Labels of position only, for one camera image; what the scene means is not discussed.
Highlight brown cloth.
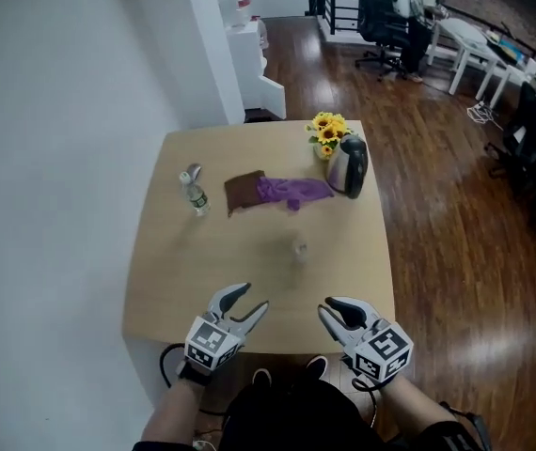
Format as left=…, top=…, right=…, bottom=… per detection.
left=223, top=169, right=266, bottom=217

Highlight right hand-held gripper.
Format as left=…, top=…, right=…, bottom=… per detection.
left=316, top=296, right=415, bottom=388

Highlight clear plastic water bottle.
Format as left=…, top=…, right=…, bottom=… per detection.
left=178, top=171, right=212, bottom=218

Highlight white power strip with cables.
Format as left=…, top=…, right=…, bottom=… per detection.
left=465, top=100, right=502, bottom=125

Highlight person's black shorts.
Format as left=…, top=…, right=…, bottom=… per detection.
left=218, top=377, right=394, bottom=451

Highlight white water dispenser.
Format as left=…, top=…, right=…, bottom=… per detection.
left=224, top=15, right=288, bottom=122

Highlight steel electric kettle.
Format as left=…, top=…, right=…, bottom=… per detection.
left=325, top=133, right=370, bottom=200

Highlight potted yellow sunflowers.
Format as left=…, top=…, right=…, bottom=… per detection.
left=305, top=112, right=355, bottom=160

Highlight person's right forearm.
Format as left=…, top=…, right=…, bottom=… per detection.
left=379, top=372, right=460, bottom=441

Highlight white table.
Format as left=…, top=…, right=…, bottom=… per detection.
left=424, top=15, right=536, bottom=110

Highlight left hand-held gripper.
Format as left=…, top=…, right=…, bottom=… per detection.
left=176, top=282, right=271, bottom=385

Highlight clear glass cup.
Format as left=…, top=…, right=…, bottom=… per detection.
left=282, top=232, right=312, bottom=276

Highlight black metal railing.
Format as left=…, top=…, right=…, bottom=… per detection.
left=314, top=0, right=364, bottom=38

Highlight person's black shoe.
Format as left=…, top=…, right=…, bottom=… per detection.
left=250, top=367, right=274, bottom=390
left=305, top=354, right=330, bottom=381

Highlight black office chair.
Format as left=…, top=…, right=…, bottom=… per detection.
left=354, top=0, right=414, bottom=83
left=483, top=80, right=536, bottom=258

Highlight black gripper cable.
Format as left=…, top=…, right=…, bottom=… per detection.
left=158, top=342, right=189, bottom=390
left=351, top=376, right=383, bottom=429

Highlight person's left forearm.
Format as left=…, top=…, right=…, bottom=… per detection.
left=141, top=377, right=209, bottom=446

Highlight purple cloth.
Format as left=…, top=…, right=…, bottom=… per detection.
left=255, top=176, right=336, bottom=213

